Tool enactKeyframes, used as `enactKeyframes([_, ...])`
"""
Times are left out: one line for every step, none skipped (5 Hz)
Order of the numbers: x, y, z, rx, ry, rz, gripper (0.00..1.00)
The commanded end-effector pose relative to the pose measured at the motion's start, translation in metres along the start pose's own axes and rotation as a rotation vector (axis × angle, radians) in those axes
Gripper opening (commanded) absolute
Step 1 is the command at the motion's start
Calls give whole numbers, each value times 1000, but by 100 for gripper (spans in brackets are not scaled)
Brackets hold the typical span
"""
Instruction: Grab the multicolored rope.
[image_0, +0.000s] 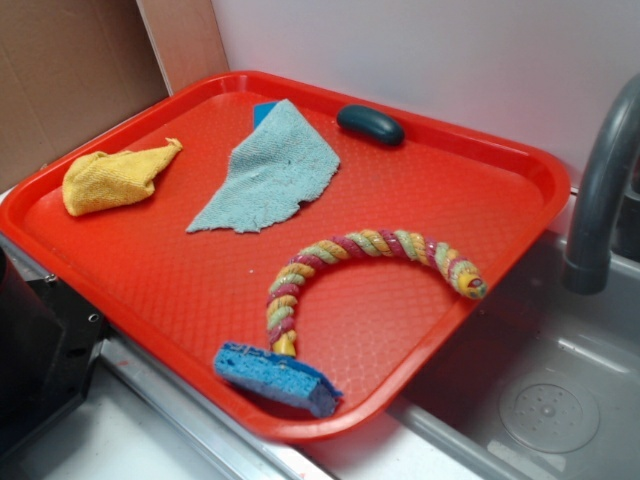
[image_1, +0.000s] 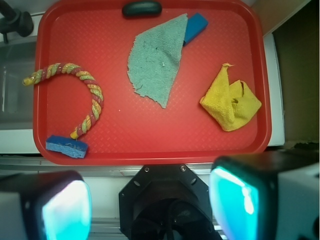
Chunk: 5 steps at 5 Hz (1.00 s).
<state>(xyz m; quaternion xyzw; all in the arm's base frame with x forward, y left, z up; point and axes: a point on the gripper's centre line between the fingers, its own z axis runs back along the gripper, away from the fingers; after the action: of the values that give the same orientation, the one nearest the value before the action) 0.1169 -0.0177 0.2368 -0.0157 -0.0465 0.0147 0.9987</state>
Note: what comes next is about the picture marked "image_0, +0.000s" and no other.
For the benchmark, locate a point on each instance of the blue sponge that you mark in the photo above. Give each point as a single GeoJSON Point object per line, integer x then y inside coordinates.
{"type": "Point", "coordinates": [277, 377]}

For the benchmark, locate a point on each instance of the red plastic tray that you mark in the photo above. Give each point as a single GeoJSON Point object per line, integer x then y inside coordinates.
{"type": "Point", "coordinates": [369, 325]}

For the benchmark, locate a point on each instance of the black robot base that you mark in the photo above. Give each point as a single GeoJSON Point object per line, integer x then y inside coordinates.
{"type": "Point", "coordinates": [50, 338]}

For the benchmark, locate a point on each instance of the light blue towel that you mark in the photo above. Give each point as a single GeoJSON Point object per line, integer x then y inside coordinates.
{"type": "Point", "coordinates": [282, 164]}

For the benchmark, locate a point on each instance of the yellow cloth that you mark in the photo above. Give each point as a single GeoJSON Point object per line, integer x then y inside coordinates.
{"type": "Point", "coordinates": [101, 181]}

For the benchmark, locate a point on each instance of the sink drain cover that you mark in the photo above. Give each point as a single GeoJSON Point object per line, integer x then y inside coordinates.
{"type": "Point", "coordinates": [548, 417]}

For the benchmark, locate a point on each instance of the grey sink basin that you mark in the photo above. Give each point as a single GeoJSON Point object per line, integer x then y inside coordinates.
{"type": "Point", "coordinates": [446, 423]}

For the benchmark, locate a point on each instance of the dark teal oval soap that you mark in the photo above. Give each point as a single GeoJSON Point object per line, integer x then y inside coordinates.
{"type": "Point", "coordinates": [370, 122]}

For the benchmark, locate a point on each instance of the grey faucet spout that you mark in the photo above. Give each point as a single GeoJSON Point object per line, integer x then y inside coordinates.
{"type": "Point", "coordinates": [606, 214]}

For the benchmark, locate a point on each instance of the brown cardboard panel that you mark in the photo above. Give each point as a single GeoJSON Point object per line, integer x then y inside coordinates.
{"type": "Point", "coordinates": [71, 70]}

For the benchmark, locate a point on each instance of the blue object under towel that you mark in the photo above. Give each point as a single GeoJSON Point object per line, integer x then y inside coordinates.
{"type": "Point", "coordinates": [261, 111]}

